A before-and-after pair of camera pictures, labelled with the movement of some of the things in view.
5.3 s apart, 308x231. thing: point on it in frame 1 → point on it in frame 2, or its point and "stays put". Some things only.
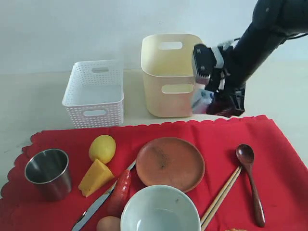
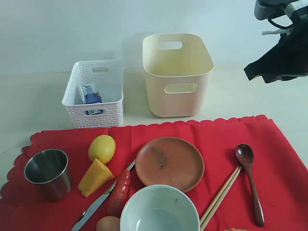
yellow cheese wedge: x=98 y=175 stays put
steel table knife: x=87 y=213 stays put
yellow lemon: x=102 y=147 stays put
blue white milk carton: x=202 y=98 → x=90 y=97
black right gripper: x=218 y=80 → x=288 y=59
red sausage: x=116 y=203 stays put
